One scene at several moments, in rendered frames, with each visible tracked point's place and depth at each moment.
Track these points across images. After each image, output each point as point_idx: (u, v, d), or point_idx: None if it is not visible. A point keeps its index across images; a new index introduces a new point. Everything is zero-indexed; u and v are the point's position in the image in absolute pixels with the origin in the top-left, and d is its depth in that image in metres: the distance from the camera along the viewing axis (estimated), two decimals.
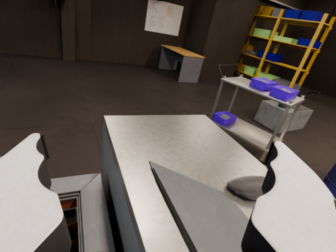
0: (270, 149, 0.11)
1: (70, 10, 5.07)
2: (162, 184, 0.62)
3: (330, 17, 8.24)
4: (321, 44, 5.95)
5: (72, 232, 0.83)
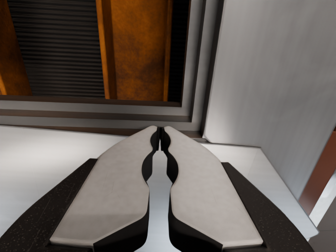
0: (163, 136, 0.12)
1: None
2: None
3: None
4: None
5: None
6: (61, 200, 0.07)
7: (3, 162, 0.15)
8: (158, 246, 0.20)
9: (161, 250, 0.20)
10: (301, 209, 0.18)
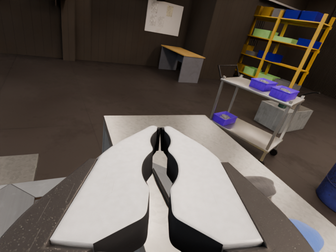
0: (163, 136, 0.12)
1: (70, 10, 5.07)
2: (162, 184, 0.62)
3: (330, 18, 8.24)
4: (321, 44, 5.95)
5: None
6: (61, 200, 0.07)
7: None
8: None
9: None
10: None
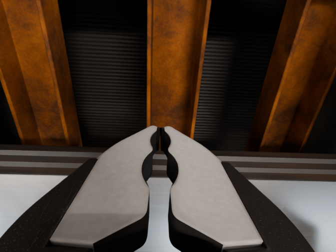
0: (163, 136, 0.12)
1: None
2: None
3: None
4: None
5: None
6: (61, 200, 0.07)
7: (271, 199, 0.24)
8: (334, 246, 0.29)
9: (335, 249, 0.29)
10: None
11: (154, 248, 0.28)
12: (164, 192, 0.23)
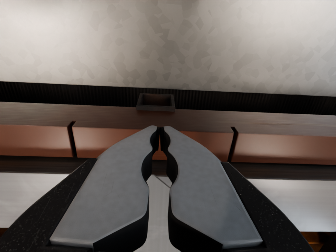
0: (163, 136, 0.12)
1: None
2: None
3: None
4: None
5: None
6: (61, 200, 0.07)
7: None
8: None
9: None
10: None
11: None
12: None
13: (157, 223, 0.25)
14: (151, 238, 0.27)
